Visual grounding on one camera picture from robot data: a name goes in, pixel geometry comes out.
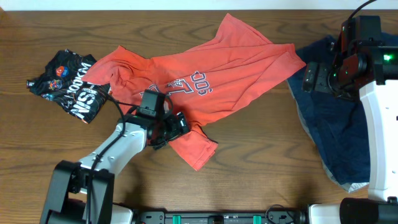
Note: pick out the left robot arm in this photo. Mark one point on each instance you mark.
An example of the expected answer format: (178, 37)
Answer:
(82, 191)

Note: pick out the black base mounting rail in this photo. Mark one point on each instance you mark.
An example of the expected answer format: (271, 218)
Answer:
(276, 214)

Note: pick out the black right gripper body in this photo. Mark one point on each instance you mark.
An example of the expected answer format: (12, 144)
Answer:
(322, 81)

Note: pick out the orange red soccer t-shirt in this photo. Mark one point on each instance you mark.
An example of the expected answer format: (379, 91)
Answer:
(206, 83)

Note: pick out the navy blue garment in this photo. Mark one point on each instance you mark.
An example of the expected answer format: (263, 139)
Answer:
(332, 124)

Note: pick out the black printed folded jersey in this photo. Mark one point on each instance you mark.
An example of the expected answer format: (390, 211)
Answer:
(62, 83)

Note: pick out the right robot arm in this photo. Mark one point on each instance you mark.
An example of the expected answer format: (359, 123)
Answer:
(365, 69)

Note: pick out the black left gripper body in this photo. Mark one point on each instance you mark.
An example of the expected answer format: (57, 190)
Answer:
(181, 125)

